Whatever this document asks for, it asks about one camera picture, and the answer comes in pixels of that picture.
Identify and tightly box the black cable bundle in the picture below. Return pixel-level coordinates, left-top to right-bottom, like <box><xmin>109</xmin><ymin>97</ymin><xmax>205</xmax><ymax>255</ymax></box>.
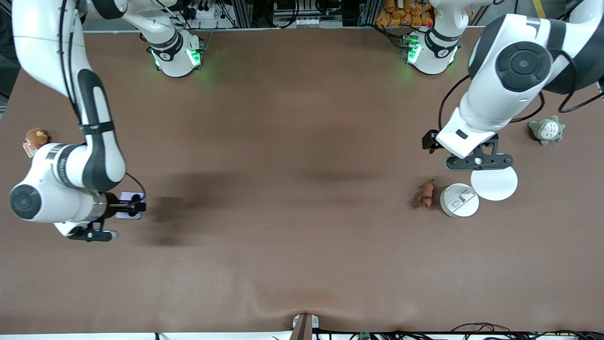
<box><xmin>451</xmin><ymin>322</ymin><xmax>604</xmax><ymax>340</ymax></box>

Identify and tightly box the grey green Totoro plush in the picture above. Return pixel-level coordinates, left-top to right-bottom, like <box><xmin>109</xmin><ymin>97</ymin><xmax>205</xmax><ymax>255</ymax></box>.
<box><xmin>528</xmin><ymin>115</ymin><xmax>566</xmax><ymax>146</ymax></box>

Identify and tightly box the white power strip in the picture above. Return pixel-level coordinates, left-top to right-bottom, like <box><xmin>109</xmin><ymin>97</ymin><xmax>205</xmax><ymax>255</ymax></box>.
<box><xmin>185</xmin><ymin>2</ymin><xmax>223</xmax><ymax>22</ymax></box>

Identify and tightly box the small brown plush with tag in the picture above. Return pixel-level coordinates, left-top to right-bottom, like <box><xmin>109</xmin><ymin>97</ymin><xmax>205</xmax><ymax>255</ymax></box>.
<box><xmin>23</xmin><ymin>128</ymin><xmax>50</xmax><ymax>159</ymax></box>

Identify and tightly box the brown lion statue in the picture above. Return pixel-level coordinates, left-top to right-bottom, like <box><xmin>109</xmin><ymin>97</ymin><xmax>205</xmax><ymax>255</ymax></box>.
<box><xmin>417</xmin><ymin>178</ymin><xmax>436</xmax><ymax>209</ymax></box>

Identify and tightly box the aluminium frame post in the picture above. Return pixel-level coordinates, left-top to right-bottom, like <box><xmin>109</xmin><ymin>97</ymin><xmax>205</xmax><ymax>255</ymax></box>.
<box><xmin>229</xmin><ymin>0</ymin><xmax>253</xmax><ymax>28</ymax></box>
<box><xmin>361</xmin><ymin>0</ymin><xmax>378</xmax><ymax>26</ymax></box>

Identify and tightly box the orange stuffed toys pile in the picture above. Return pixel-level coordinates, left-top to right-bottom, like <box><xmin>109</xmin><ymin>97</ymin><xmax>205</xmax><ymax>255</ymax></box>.
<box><xmin>376</xmin><ymin>0</ymin><xmax>434</xmax><ymax>28</ymax></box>

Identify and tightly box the aluminium table edge rail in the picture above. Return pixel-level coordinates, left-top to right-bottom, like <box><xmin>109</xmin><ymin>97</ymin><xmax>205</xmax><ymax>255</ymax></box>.
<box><xmin>83</xmin><ymin>26</ymin><xmax>482</xmax><ymax>34</ymax></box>

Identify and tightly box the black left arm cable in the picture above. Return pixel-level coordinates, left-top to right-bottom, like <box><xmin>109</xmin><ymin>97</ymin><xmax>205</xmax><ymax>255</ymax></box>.
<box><xmin>438</xmin><ymin>73</ymin><xmax>473</xmax><ymax>135</ymax></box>

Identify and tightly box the lavender flip phone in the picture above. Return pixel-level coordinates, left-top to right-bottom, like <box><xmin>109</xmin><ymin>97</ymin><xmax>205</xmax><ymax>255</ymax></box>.
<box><xmin>116</xmin><ymin>191</ymin><xmax>145</xmax><ymax>221</ymax></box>

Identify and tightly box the camera mounting pole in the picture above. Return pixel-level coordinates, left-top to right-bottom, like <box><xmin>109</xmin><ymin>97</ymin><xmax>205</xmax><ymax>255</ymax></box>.
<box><xmin>292</xmin><ymin>313</ymin><xmax>320</xmax><ymax>340</ymax></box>

